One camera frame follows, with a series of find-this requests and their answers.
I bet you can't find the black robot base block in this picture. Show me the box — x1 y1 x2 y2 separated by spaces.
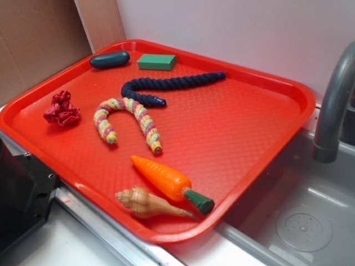
1 141 59 255

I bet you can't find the red plastic tray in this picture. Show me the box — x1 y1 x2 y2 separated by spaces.
1 40 315 244

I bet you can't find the orange plastic toy carrot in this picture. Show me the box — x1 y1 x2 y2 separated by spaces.
130 155 215 215

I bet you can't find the green rectangular block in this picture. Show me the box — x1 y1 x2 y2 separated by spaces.
138 54 177 71

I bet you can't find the tan spiral seashell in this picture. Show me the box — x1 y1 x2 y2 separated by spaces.
115 186 197 219

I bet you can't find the dark green toy cucumber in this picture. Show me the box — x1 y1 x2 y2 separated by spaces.
89 50 130 69

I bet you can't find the crumpled red paper ball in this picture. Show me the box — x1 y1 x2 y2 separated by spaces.
43 90 80 126

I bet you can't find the grey plastic toy sink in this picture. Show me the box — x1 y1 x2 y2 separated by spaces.
163 130 355 266

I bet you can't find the brown cardboard panel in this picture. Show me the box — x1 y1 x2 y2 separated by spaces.
1 1 125 106

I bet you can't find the grey toy faucet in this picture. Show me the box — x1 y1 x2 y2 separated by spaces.
312 42 354 163

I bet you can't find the navy blue rope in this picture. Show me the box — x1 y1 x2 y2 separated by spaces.
120 71 226 108

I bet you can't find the multicolour pastel rope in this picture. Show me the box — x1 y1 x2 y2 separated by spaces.
93 96 164 155

